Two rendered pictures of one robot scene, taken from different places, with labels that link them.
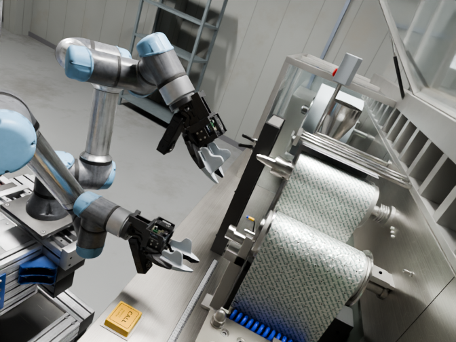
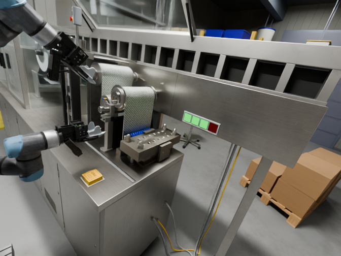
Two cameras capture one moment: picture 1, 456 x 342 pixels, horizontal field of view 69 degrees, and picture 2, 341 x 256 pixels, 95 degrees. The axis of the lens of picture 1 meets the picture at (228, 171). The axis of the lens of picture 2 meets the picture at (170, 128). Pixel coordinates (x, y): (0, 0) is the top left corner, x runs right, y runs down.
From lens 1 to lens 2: 55 cm
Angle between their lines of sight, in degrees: 58
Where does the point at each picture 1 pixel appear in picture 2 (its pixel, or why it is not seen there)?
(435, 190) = (146, 58)
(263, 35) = not seen: outside the picture
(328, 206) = (121, 81)
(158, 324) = (103, 167)
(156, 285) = (79, 162)
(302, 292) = (142, 109)
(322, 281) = (146, 101)
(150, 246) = (80, 135)
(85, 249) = (37, 171)
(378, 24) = not seen: outside the picture
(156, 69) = (28, 18)
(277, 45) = not seen: outside the picture
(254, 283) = (128, 118)
